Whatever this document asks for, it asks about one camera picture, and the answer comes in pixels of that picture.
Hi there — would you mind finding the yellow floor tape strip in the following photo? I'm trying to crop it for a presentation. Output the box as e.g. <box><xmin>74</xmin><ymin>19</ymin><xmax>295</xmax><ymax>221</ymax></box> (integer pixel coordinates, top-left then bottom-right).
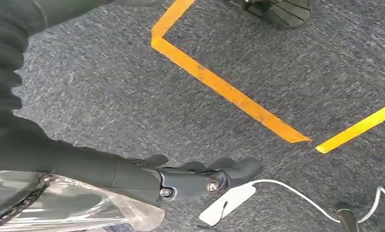
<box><xmin>315</xmin><ymin>100</ymin><xmax>385</xmax><ymax>155</ymax></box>
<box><xmin>150</xmin><ymin>0</ymin><xmax>312</xmax><ymax>144</ymax></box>

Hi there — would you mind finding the white power strip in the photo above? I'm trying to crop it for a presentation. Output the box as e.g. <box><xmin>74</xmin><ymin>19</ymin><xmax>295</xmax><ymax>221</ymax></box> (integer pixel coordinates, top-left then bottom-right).
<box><xmin>198</xmin><ymin>183</ymin><xmax>257</xmax><ymax>227</ymax></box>

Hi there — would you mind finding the black right robot foot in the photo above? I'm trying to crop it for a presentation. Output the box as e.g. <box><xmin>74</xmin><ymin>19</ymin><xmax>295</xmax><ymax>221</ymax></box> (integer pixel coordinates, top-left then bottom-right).
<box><xmin>226</xmin><ymin>0</ymin><xmax>312</xmax><ymax>29</ymax></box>

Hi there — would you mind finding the steel table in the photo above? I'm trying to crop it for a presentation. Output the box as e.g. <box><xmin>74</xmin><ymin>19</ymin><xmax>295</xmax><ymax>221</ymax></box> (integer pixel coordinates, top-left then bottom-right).
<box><xmin>336</xmin><ymin>208</ymin><xmax>360</xmax><ymax>232</ymax></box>

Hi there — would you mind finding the black cable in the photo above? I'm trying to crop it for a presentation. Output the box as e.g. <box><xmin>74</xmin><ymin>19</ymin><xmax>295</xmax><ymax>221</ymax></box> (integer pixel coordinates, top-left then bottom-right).
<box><xmin>197</xmin><ymin>201</ymin><xmax>229</xmax><ymax>230</ymax></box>

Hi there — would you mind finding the long white cable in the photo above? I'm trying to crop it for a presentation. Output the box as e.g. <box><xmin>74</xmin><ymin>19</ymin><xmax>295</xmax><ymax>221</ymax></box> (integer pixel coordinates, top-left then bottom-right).
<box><xmin>248</xmin><ymin>178</ymin><xmax>385</xmax><ymax>224</ymax></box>

